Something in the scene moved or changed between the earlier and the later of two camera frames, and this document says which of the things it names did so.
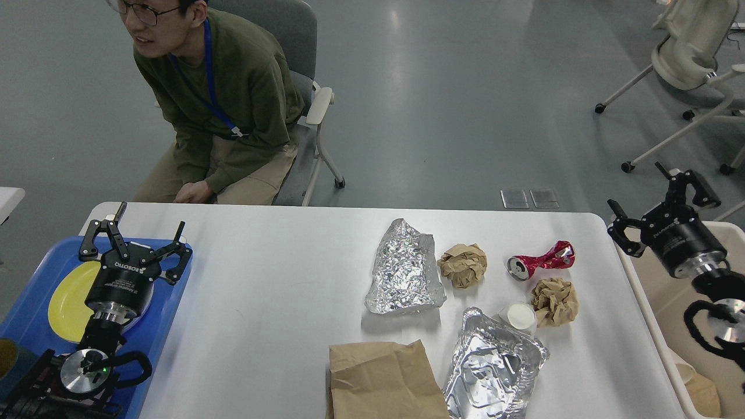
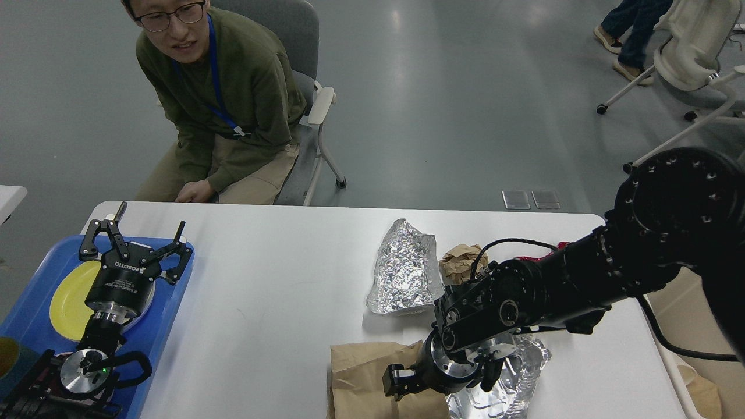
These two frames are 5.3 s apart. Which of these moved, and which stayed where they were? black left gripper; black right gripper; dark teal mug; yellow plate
Moved: black right gripper
Stayed: black left gripper; yellow plate; dark teal mug
